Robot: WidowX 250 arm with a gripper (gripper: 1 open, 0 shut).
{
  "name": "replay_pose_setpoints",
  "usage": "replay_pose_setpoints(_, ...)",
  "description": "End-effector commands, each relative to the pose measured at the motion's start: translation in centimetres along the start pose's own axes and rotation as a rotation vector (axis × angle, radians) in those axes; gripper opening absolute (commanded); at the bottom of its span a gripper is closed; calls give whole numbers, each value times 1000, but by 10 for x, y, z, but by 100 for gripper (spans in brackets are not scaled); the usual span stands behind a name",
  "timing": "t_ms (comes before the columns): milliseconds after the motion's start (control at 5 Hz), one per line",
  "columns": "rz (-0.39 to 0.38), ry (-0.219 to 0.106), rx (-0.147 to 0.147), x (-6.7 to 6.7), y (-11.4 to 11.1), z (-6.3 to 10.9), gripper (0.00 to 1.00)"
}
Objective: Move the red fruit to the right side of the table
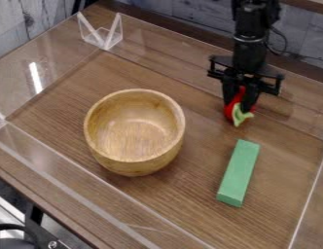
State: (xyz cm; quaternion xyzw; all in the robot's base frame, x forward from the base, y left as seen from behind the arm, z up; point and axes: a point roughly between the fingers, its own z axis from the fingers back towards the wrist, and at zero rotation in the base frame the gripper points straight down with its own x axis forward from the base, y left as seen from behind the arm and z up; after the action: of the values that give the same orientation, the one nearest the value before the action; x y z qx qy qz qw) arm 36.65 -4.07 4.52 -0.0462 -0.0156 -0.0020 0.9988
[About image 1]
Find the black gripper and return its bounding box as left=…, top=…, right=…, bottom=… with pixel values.
left=207, top=39, right=285, bottom=113

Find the black metal table leg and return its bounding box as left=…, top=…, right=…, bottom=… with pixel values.
left=24, top=203, right=84, bottom=249

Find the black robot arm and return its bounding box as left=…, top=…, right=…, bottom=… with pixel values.
left=207, top=0, right=283, bottom=113

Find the black cable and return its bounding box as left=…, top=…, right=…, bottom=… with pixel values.
left=0, top=222, right=37, bottom=249

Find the red plush fruit green leaf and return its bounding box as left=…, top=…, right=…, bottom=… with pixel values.
left=223, top=87, right=254, bottom=127

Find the green rectangular block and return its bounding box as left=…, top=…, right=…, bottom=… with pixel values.
left=215, top=139, right=259, bottom=207

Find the round wooden bowl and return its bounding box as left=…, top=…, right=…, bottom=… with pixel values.
left=83, top=89, right=186, bottom=177

